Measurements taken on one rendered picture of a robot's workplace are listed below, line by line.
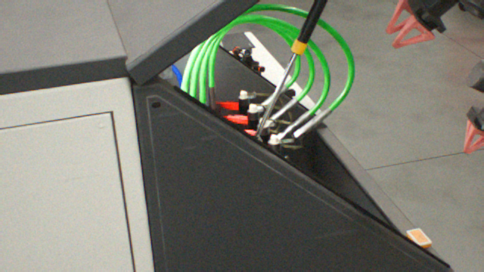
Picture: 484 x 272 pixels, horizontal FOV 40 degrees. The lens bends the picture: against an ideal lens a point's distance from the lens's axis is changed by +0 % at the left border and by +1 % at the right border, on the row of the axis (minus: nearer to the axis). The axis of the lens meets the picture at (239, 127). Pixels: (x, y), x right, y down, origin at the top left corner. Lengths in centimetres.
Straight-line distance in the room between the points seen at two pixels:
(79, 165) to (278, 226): 35
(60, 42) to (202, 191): 31
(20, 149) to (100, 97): 13
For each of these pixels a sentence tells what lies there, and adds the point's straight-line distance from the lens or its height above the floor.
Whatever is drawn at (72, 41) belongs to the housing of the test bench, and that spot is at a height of 150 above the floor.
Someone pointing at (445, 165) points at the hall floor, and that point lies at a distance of 359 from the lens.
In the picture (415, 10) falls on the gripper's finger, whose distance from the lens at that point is 136.
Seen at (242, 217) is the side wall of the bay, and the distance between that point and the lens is 108.
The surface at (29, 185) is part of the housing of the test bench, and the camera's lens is 99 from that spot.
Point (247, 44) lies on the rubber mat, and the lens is 235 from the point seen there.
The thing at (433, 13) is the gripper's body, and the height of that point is 140.
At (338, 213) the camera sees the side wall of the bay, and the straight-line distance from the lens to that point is 115.
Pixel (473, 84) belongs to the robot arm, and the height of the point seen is 118.
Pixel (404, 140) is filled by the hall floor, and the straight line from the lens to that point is 378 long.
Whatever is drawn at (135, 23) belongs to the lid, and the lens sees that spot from 101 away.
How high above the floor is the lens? 183
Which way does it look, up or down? 28 degrees down
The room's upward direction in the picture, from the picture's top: 3 degrees counter-clockwise
